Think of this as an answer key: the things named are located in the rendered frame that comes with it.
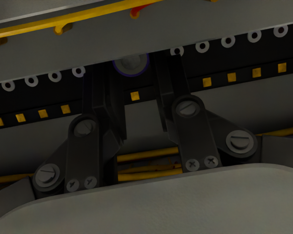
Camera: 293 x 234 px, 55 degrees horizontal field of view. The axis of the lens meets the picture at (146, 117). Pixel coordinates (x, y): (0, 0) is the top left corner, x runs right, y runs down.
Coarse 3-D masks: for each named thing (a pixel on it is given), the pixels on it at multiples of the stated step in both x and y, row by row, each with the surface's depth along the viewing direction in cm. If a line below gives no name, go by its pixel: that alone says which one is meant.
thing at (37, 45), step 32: (128, 0) 6; (160, 0) 6; (192, 0) 8; (224, 0) 8; (256, 0) 8; (288, 0) 8; (0, 32) 7; (32, 32) 8; (64, 32) 8; (96, 32) 8; (128, 32) 8; (160, 32) 8; (192, 32) 8; (224, 32) 8; (0, 64) 9; (32, 64) 9; (64, 64) 9
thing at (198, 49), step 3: (201, 42) 22; (204, 42) 22; (207, 42) 22; (195, 45) 22; (198, 45) 22; (201, 45) 22; (204, 45) 22; (207, 45) 22; (198, 48) 22; (201, 48) 22; (204, 48) 22; (207, 48) 22; (198, 51) 23; (201, 51) 23; (204, 51) 23
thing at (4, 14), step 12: (0, 0) 8; (12, 0) 8; (24, 0) 8; (36, 0) 8; (48, 0) 8; (60, 0) 8; (72, 0) 8; (84, 0) 8; (96, 0) 8; (0, 12) 8; (12, 12) 8; (24, 12) 8; (36, 12) 8; (48, 12) 8
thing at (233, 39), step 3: (231, 36) 22; (222, 39) 22; (225, 39) 22; (228, 39) 22; (231, 39) 22; (234, 39) 22; (222, 42) 22; (225, 42) 22; (228, 42) 22; (231, 42) 22; (234, 42) 22; (225, 45) 22; (228, 45) 22; (231, 45) 22
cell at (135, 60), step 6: (144, 54) 13; (114, 60) 13; (120, 60) 13; (126, 60) 13; (132, 60) 13; (138, 60) 13; (144, 60) 13; (114, 66) 13; (120, 66) 13; (126, 66) 13; (132, 66) 13; (138, 66) 13; (144, 66) 13; (120, 72) 13; (126, 72) 13; (132, 72) 14; (138, 72) 14
